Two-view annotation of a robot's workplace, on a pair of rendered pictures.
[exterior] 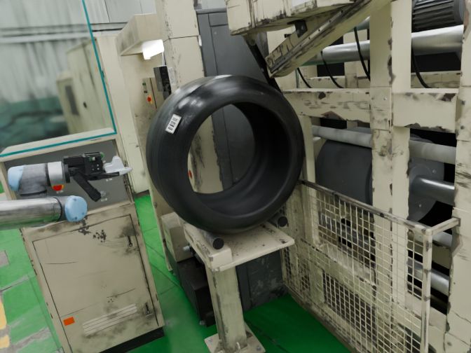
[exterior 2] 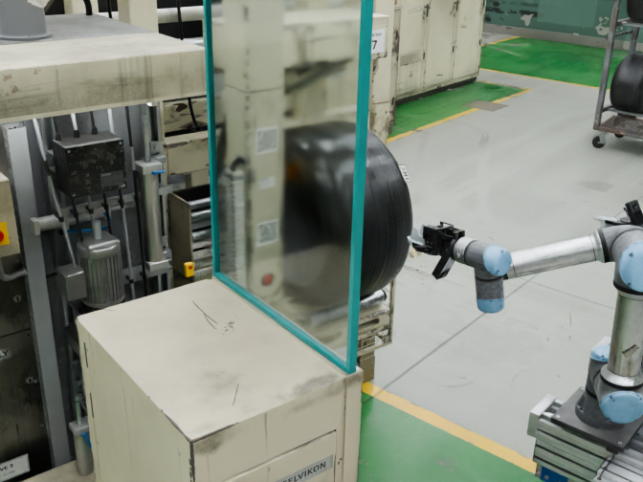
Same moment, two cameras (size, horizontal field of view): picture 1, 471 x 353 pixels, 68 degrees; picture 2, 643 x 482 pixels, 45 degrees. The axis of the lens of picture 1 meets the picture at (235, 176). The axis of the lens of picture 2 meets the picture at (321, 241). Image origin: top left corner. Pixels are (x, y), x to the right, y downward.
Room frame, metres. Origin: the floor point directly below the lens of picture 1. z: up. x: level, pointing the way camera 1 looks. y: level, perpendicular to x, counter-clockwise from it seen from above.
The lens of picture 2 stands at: (2.00, 2.35, 2.16)
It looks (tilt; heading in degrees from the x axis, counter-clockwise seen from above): 24 degrees down; 254
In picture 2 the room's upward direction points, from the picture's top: 1 degrees clockwise
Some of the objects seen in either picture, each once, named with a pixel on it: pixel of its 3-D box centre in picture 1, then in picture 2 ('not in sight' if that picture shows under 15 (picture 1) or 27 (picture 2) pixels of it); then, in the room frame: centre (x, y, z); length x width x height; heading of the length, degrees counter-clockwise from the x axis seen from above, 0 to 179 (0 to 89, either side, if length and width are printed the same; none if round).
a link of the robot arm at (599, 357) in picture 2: not in sight; (609, 370); (0.64, 0.67, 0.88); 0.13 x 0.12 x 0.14; 67
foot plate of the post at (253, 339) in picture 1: (233, 343); not in sight; (1.60, 0.15, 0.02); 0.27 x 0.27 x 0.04; 22
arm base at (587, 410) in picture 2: not in sight; (603, 401); (0.64, 0.67, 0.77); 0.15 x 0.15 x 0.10
